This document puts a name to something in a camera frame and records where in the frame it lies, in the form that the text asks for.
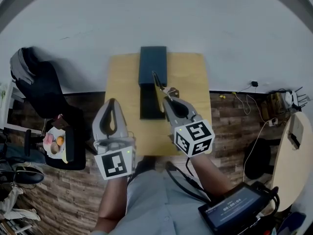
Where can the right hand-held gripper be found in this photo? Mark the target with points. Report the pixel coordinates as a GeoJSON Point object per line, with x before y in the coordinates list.
{"type": "Point", "coordinates": [193, 138]}

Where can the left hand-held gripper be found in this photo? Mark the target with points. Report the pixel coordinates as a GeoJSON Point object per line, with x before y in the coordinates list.
{"type": "Point", "coordinates": [115, 163]}

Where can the small metal trinket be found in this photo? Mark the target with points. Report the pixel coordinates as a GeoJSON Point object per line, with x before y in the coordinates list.
{"type": "Point", "coordinates": [168, 91]}

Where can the dark blue box with lid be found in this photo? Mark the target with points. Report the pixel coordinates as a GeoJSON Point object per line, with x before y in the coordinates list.
{"type": "Point", "coordinates": [152, 65]}

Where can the person's left forearm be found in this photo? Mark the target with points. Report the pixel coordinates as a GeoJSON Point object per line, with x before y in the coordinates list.
{"type": "Point", "coordinates": [112, 199]}

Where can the person's right forearm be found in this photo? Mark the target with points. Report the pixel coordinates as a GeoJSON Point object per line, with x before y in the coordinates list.
{"type": "Point", "coordinates": [207, 177]}

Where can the small yellow item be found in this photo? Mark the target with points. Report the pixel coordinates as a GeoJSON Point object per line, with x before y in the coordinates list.
{"type": "Point", "coordinates": [222, 97]}

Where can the brown wallet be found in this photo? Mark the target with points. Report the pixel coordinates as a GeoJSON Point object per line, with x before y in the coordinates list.
{"type": "Point", "coordinates": [60, 122]}

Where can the orange fruit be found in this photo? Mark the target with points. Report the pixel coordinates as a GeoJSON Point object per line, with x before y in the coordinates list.
{"type": "Point", "coordinates": [60, 140]}

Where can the brown round bread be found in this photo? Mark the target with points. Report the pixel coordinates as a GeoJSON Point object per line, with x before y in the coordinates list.
{"type": "Point", "coordinates": [55, 148]}

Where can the pink food packet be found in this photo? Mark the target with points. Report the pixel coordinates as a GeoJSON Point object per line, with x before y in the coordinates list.
{"type": "Point", "coordinates": [49, 138]}

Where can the white food plate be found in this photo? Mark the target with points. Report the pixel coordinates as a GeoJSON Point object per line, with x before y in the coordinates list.
{"type": "Point", "coordinates": [52, 155]}

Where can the black stool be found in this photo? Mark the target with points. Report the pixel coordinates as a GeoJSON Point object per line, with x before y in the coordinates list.
{"type": "Point", "coordinates": [256, 158]}

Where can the person's light blue shirt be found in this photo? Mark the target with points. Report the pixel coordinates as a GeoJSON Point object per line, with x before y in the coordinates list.
{"type": "Point", "coordinates": [151, 204]}

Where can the brown cardboard box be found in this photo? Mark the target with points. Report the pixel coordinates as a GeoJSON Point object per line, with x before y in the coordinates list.
{"type": "Point", "coordinates": [271, 106]}

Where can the white power adapter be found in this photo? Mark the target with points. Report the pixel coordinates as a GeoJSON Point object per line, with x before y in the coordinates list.
{"type": "Point", "coordinates": [272, 122]}

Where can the black chair headrest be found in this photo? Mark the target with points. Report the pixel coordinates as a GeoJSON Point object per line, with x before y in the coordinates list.
{"type": "Point", "coordinates": [29, 176]}

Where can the black screen monitor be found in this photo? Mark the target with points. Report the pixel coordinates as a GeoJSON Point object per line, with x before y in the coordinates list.
{"type": "Point", "coordinates": [232, 207]}

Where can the small white table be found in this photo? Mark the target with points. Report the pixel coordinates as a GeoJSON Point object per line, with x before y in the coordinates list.
{"type": "Point", "coordinates": [9, 99]}

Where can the grey backpack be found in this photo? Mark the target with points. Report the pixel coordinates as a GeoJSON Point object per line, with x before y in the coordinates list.
{"type": "Point", "coordinates": [20, 65]}

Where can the white router with antennas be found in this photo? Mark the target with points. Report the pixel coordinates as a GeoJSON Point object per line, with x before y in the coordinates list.
{"type": "Point", "coordinates": [292, 99]}

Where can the flat white box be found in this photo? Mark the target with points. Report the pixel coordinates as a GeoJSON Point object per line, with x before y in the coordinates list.
{"type": "Point", "coordinates": [297, 126]}

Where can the small black device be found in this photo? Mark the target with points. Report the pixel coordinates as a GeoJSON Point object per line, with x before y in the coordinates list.
{"type": "Point", "coordinates": [295, 141]}

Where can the round beige table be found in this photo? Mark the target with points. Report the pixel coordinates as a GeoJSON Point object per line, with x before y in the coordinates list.
{"type": "Point", "coordinates": [288, 175]}

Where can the white cloth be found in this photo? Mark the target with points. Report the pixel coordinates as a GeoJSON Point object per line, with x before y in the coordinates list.
{"type": "Point", "coordinates": [14, 213]}

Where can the blue bag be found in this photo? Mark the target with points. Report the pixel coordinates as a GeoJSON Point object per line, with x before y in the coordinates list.
{"type": "Point", "coordinates": [293, 223]}

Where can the black wall plug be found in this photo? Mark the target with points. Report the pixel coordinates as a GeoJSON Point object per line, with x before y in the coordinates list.
{"type": "Point", "coordinates": [254, 83]}

